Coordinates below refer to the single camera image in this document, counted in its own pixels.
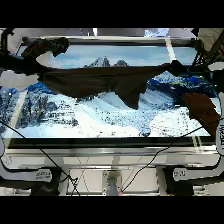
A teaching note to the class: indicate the brown T-shirt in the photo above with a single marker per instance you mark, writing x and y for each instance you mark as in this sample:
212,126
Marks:
100,81

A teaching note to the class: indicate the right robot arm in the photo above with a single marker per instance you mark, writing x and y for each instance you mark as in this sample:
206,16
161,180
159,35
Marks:
220,133

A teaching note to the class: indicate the rust brown garment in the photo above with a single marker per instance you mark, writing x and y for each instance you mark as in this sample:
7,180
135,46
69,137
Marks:
200,111

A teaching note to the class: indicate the black garment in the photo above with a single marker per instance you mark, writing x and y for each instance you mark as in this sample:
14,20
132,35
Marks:
43,46

